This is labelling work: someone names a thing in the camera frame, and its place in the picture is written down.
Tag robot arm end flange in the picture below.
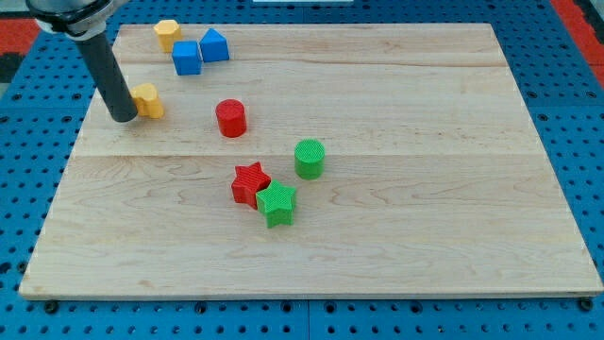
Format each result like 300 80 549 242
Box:
25 0 128 41

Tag green star block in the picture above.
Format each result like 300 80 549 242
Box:
256 179 296 229

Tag red star block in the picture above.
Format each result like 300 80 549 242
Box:
231 161 271 210

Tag green cylinder block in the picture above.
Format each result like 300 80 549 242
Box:
294 139 326 179

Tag wooden board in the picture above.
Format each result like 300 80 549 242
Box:
19 24 603 300

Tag red cylinder block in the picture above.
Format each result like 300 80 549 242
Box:
215 99 247 138

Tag blue triangle block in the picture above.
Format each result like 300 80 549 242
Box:
199 28 230 62

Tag blue cube block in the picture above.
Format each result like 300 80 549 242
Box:
172 41 202 76

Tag yellow heart block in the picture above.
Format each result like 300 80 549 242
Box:
130 83 164 119

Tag yellow hexagon block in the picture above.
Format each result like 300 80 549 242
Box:
153 19 183 53

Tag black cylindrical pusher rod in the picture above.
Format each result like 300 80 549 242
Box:
75 32 138 123

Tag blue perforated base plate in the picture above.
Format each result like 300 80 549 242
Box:
1 1 603 339

